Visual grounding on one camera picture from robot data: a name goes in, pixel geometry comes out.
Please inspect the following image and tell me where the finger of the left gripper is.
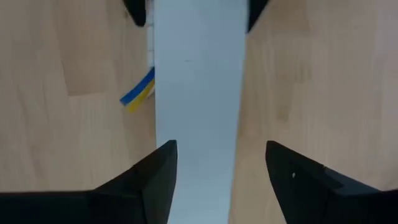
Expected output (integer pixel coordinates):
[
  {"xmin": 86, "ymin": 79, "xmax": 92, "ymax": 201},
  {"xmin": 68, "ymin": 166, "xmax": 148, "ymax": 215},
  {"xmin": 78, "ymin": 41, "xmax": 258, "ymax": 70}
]
[
  {"xmin": 248, "ymin": 0, "xmax": 270, "ymax": 34},
  {"xmin": 123, "ymin": 0, "xmax": 147, "ymax": 27}
]

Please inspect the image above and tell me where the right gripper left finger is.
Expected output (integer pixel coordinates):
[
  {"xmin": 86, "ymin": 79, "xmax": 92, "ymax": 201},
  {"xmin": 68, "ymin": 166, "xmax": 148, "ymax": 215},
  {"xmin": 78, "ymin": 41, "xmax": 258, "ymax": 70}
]
[{"xmin": 0, "ymin": 139, "xmax": 178, "ymax": 224}]

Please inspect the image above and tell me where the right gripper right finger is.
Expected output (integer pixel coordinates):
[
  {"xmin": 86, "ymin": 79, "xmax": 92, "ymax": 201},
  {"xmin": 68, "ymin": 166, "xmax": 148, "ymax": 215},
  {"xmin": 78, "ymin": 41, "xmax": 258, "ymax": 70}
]
[{"xmin": 265, "ymin": 140, "xmax": 398, "ymax": 224}]

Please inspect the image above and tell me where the blue cable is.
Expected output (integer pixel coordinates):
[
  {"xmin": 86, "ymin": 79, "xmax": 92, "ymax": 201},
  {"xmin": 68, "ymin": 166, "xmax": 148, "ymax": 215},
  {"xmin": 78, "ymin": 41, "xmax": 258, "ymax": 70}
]
[{"xmin": 119, "ymin": 66, "xmax": 156, "ymax": 107}]

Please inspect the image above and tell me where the white duct cover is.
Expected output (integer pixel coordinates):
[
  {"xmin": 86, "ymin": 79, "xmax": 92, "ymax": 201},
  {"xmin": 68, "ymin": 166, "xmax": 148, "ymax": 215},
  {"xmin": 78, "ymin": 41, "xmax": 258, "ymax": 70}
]
[{"xmin": 154, "ymin": 0, "xmax": 250, "ymax": 224}]

